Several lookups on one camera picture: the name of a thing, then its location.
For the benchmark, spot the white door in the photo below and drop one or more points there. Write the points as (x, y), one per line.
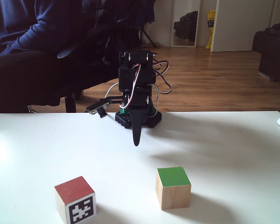
(242, 25)

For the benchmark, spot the black chair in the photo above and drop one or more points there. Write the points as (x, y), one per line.
(70, 102)

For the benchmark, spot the red-topped wooden cube with marker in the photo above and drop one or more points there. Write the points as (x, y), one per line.
(81, 208)

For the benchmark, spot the person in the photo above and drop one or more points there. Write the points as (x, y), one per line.
(25, 70)

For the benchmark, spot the yellow bag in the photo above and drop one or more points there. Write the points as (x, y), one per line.
(210, 28)

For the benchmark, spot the wall mirror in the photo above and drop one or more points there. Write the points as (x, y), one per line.
(185, 23)

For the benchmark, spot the black stand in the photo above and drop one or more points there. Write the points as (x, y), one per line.
(149, 35)

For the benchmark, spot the black sofa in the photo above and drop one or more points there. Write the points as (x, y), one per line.
(274, 53)

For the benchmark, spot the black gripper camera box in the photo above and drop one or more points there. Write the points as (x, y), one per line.
(98, 107)

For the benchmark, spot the green-topped wooden cube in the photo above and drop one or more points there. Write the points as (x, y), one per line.
(173, 189)

